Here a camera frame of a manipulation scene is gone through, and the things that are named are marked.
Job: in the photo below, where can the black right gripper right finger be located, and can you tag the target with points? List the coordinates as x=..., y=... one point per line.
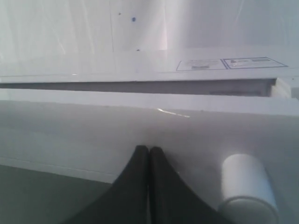
x=171, y=200

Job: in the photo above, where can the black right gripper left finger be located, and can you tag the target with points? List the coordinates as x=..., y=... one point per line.
x=125, y=202

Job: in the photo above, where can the white appliance door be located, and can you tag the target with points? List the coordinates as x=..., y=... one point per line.
x=91, y=135

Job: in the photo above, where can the white microwave oven body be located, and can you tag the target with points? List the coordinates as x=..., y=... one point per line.
x=153, y=72

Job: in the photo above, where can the blue white label sticker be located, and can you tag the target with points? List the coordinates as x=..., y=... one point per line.
x=203, y=64

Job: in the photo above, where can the blue energy label sticker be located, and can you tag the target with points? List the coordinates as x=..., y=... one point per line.
x=252, y=63

